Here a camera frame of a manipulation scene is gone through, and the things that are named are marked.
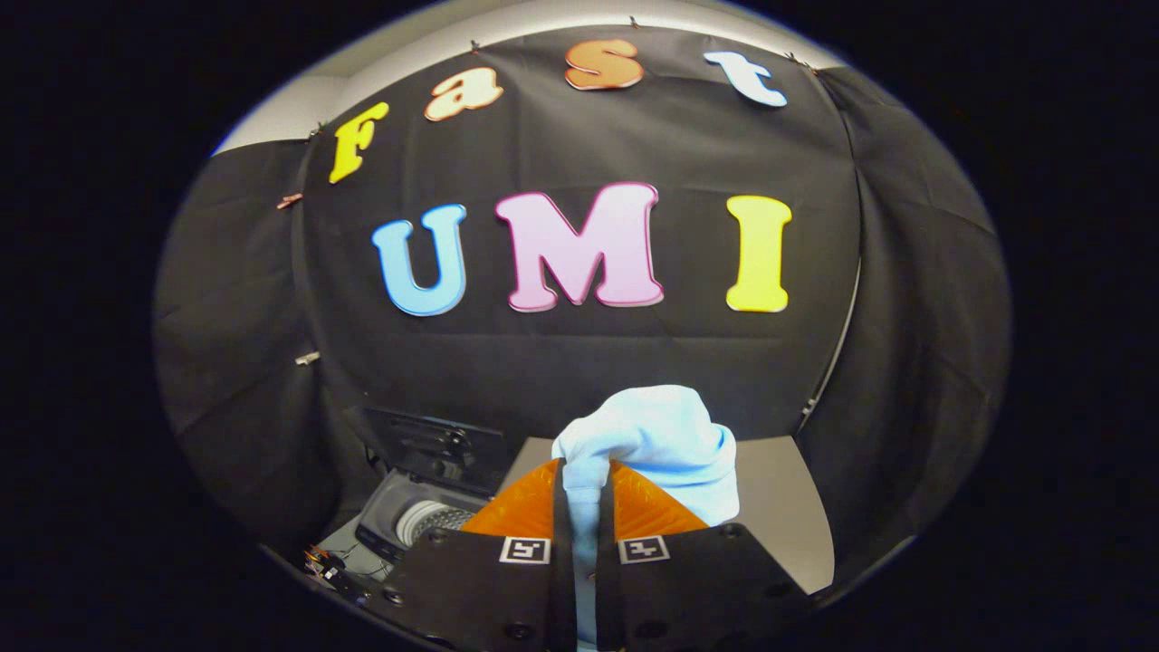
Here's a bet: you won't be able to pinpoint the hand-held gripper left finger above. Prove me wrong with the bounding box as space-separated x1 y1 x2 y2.
378 457 578 652

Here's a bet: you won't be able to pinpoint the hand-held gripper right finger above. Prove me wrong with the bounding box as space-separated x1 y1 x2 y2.
596 457 813 652

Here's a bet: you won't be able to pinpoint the light blue polo shirt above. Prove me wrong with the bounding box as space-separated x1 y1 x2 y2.
552 385 739 652

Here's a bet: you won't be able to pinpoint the black backdrop cloth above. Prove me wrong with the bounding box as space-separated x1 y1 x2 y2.
152 23 1013 590

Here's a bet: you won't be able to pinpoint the tangled small cables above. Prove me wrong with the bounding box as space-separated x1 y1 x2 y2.
303 543 372 603

